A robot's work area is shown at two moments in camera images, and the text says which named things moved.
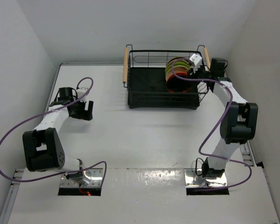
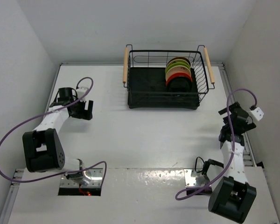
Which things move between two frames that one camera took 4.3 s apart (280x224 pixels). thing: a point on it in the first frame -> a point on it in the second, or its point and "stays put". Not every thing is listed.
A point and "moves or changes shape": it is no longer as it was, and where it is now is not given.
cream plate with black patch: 177,69 stays put
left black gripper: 84,114 stays put
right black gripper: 192,75 -> 247,126
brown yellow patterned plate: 176,58 stays put
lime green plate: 177,64 stays put
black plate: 176,84 moves or changes shape
